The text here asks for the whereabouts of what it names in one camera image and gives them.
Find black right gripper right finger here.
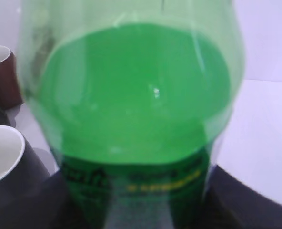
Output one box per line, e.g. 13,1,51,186
198,167,282,229

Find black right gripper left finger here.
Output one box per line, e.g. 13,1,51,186
0,171,89,229

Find green sprite bottle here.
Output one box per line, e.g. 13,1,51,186
18,0,244,229

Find dark gray ceramic mug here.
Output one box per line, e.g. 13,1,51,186
0,125,56,209

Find dark red ceramic mug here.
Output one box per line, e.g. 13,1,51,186
0,45,23,110

